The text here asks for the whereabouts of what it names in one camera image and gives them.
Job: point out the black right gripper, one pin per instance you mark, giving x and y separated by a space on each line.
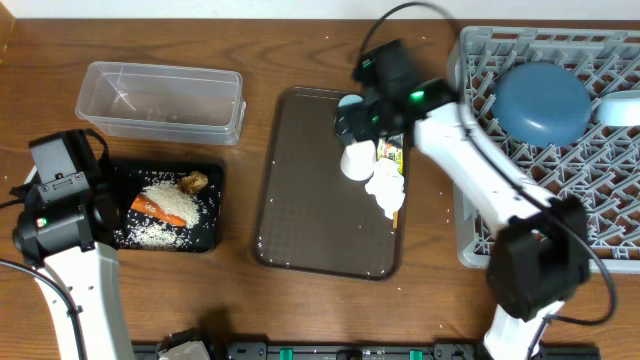
356 118

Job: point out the light blue plastic cup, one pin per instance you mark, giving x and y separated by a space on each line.
349 100

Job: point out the pile of white rice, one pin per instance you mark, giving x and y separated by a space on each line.
200 211

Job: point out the orange carrot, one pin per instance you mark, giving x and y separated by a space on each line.
144 205

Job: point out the silver green snack wrapper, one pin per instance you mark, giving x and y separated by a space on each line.
391 148

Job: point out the white paper napkin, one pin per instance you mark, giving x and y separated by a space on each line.
387 186

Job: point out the brown food scrap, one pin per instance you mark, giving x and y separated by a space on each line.
193 183

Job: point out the large dark blue bowl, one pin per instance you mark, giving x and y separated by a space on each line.
542 104

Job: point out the light blue small bowl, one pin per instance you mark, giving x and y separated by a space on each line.
620 109

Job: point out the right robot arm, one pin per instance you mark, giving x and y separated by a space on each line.
540 256

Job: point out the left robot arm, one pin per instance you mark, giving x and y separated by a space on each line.
81 288

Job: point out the black waste tray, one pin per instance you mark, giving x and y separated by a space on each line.
124 166

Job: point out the grey plastic dishwasher rack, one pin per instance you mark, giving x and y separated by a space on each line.
602 168

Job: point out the dark brown serving tray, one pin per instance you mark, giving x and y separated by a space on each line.
311 217

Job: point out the clear plastic bin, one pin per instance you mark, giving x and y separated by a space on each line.
161 102

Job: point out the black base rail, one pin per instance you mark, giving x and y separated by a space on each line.
197 344

